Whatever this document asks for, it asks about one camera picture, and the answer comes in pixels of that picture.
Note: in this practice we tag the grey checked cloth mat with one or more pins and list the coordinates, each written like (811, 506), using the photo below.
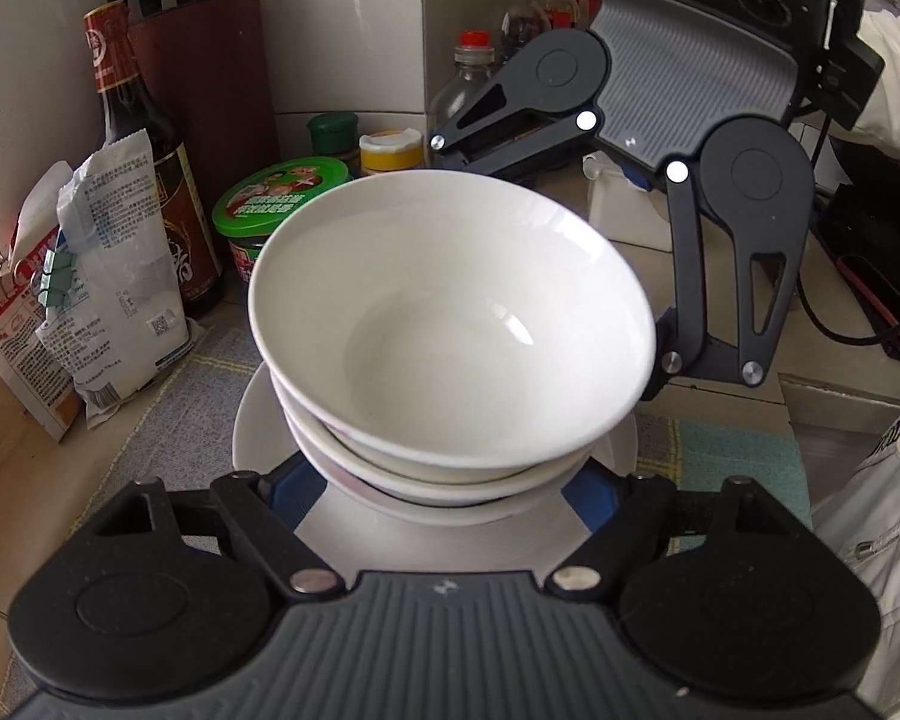
(180, 427)

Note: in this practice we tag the green-label dark bottle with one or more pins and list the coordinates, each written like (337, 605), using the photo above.
(521, 22)

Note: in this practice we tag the white plastic box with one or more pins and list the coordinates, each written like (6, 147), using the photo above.
(622, 217)

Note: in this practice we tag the orange and white food bag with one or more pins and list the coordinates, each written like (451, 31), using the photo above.
(22, 360)

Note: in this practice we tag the yellow-lid spice jar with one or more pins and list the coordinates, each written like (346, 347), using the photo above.
(390, 154)

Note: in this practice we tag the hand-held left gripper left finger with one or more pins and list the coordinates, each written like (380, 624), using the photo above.
(289, 491)

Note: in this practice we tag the white floral bowl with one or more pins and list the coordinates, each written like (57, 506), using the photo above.
(450, 360)
(495, 474)
(450, 510)

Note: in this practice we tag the small green-cap jar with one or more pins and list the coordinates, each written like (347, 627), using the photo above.
(334, 135)

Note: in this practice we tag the dark red knife block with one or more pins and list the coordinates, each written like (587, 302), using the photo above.
(217, 90)

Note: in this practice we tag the translucent white food bag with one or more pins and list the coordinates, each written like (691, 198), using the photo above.
(112, 315)

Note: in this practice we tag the person's white jacket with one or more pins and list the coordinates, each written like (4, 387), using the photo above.
(885, 577)

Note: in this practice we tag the white fruit-print plate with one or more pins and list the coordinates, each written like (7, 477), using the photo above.
(435, 547)

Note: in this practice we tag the dark soy sauce bottle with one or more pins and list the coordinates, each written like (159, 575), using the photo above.
(135, 127)

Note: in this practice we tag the green-lid sauce jar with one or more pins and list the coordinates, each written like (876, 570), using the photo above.
(270, 202)

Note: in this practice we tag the red-cap clear glass bottle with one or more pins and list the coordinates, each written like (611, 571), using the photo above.
(469, 82)

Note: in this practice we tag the teal binder clips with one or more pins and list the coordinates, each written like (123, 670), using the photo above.
(56, 270)

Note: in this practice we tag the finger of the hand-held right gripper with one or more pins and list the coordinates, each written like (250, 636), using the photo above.
(686, 277)
(510, 146)

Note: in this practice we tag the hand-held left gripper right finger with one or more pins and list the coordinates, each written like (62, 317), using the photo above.
(604, 502)

